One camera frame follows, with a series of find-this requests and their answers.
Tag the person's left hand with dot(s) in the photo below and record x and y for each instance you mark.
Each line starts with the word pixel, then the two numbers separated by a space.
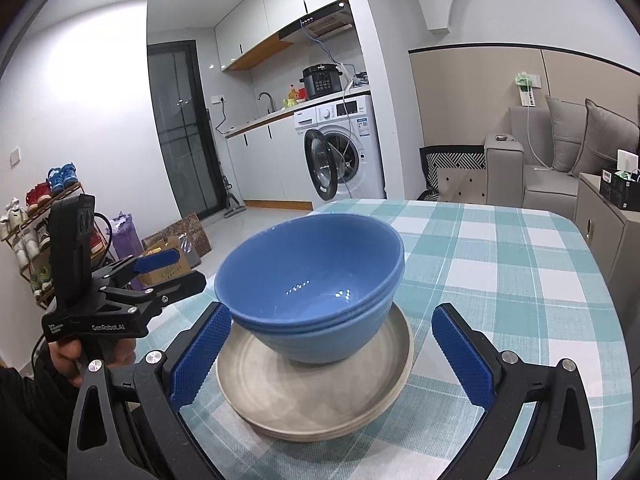
pixel 69 359

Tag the wooden shoe rack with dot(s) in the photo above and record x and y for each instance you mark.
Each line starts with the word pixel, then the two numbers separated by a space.
pixel 24 227

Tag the dark glass door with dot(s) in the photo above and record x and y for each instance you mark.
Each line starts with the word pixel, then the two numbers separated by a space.
pixel 183 128

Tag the grey sofa cushion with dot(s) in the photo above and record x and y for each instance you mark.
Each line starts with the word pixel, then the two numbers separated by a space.
pixel 568 123
pixel 606 132

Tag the white kitchen counter cabinets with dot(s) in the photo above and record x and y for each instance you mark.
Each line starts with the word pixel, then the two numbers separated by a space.
pixel 270 165

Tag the grey bedside cabinet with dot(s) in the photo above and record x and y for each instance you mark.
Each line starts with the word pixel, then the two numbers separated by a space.
pixel 612 236

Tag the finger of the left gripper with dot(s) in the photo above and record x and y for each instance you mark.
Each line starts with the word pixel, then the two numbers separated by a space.
pixel 176 289
pixel 158 260

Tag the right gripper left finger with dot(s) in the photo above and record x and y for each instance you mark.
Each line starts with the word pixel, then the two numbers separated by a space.
pixel 127 422

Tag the yellow cardboard box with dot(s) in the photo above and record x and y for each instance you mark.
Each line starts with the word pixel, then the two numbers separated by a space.
pixel 165 274

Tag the black box of items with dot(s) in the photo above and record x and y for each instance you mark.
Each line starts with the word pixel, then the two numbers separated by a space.
pixel 620 183

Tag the dark blue bowl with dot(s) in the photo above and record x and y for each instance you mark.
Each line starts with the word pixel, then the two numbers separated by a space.
pixel 316 241
pixel 314 300

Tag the grey sofa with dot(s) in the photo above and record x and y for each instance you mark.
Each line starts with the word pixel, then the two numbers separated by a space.
pixel 536 165

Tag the white washing machine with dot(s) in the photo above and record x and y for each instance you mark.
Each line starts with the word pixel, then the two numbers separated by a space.
pixel 341 152

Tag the black pressure cooker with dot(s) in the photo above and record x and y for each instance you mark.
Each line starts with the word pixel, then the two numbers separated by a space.
pixel 321 80

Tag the large beige plate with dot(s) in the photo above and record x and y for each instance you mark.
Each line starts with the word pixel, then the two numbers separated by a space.
pixel 300 402

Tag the kitchen faucet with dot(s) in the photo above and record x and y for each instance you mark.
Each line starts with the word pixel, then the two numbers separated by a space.
pixel 270 108

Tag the large light blue bowl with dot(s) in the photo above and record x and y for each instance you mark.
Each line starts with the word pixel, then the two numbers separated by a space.
pixel 330 344

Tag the teal checkered tablecloth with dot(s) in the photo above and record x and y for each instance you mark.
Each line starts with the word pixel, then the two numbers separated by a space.
pixel 525 278

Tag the wall socket with charger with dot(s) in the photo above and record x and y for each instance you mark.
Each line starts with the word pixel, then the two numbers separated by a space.
pixel 526 84

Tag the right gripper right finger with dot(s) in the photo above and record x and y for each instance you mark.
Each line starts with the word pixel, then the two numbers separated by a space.
pixel 559 442

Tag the purple bag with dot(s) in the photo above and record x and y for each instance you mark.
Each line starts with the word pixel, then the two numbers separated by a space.
pixel 125 237

